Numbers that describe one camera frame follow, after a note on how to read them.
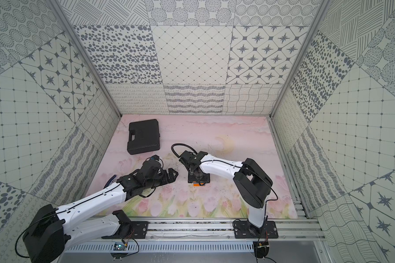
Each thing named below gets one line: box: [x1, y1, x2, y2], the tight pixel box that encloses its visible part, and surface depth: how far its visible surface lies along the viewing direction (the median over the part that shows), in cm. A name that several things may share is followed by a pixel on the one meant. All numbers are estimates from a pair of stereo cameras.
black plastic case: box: [127, 118, 161, 156], surface depth 106 cm
